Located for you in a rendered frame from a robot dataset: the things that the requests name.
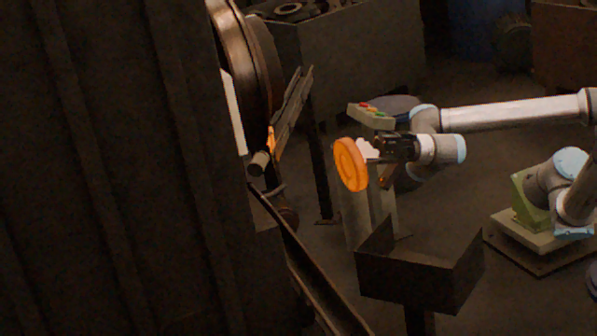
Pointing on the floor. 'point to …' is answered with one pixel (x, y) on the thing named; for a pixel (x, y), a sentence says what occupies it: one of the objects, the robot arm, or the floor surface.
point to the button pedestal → (385, 203)
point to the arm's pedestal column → (514, 252)
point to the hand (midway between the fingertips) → (349, 158)
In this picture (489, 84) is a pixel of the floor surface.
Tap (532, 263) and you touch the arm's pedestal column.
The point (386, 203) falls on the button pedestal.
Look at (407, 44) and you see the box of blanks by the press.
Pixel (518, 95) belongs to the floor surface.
